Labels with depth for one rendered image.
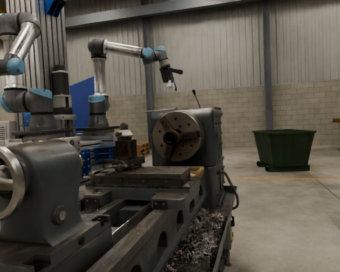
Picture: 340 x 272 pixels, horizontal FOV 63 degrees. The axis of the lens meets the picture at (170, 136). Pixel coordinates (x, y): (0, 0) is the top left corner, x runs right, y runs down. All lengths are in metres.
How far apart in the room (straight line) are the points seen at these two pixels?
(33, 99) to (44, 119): 0.12
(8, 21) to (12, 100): 0.42
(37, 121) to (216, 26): 11.07
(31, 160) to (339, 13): 12.47
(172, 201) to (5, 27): 1.29
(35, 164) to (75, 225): 0.19
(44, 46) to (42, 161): 1.43
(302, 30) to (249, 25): 1.96
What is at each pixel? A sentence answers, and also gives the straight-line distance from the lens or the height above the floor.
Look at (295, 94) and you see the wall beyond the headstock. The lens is 11.82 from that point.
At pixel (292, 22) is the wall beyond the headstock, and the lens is 12.33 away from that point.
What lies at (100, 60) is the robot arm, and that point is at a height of 1.66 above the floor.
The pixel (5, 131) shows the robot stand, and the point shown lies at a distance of 2.07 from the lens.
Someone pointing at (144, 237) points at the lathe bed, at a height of 0.86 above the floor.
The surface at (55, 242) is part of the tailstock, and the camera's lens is 0.66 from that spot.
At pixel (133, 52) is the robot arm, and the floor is 1.67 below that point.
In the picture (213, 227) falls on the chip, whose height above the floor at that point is 0.59.
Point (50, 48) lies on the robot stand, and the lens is 2.02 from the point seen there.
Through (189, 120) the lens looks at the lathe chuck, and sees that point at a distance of 1.71.
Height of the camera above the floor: 1.18
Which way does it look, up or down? 3 degrees down
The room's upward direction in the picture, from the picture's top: 3 degrees counter-clockwise
